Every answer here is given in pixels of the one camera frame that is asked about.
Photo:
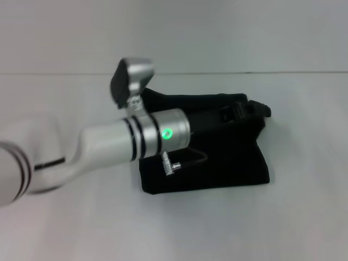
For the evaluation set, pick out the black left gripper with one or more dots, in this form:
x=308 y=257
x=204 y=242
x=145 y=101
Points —
x=209 y=119

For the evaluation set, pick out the black t-shirt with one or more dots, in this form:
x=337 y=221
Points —
x=217 y=163

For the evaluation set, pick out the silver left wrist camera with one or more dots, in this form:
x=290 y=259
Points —
x=130 y=81

